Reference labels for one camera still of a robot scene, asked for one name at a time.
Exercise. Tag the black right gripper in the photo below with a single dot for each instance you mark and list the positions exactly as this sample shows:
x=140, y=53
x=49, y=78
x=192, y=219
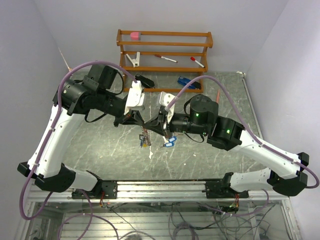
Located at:
x=159, y=125

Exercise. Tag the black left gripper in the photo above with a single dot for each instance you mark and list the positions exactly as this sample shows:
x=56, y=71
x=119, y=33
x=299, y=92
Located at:
x=136, y=118

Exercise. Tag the large keyring with keys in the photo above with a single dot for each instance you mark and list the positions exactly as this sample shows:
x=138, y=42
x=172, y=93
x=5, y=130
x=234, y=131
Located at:
x=144, y=138

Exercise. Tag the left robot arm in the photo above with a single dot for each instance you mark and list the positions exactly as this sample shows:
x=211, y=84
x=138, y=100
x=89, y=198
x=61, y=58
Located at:
x=82, y=89

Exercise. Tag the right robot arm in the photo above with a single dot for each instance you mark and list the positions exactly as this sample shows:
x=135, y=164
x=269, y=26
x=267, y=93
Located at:
x=283, y=171

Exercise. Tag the blue key tag pair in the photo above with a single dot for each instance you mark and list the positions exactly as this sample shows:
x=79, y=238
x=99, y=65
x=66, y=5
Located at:
x=170, y=142

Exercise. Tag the black stapler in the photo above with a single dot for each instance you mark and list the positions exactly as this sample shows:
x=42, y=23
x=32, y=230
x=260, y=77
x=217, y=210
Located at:
x=145, y=82

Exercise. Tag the white clip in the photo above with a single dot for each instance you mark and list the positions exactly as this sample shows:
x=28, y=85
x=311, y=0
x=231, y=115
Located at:
x=134, y=61

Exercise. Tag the wooden three-tier shelf rack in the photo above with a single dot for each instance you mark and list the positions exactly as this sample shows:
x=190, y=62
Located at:
x=179, y=46

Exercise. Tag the orange pencil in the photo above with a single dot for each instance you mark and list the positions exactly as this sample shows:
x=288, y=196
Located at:
x=218, y=96

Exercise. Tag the red-capped white marker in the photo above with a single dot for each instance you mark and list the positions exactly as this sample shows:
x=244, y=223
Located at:
x=197, y=62

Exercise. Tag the pink eraser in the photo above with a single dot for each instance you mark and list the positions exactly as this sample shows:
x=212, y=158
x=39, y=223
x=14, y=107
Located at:
x=135, y=36

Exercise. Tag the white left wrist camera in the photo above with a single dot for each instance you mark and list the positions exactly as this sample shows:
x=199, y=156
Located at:
x=136, y=100

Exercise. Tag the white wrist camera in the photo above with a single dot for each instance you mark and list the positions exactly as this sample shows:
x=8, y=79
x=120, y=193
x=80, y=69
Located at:
x=136, y=100
x=168, y=100

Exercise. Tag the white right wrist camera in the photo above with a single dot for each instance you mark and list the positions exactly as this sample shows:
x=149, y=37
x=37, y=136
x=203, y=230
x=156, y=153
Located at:
x=168, y=100

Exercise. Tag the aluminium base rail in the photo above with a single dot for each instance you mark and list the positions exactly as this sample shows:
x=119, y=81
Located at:
x=154, y=191

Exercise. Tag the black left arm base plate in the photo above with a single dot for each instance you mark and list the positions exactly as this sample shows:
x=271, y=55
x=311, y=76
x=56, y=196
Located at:
x=109, y=189

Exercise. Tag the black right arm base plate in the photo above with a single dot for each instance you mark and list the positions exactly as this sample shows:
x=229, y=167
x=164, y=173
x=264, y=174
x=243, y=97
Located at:
x=215, y=189

